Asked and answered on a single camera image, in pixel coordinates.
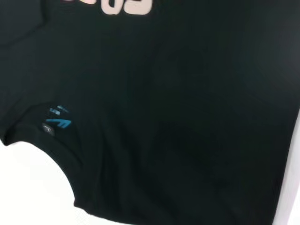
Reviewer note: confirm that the black t-shirt with FREE print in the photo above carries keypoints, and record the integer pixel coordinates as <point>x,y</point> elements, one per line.
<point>164,93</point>

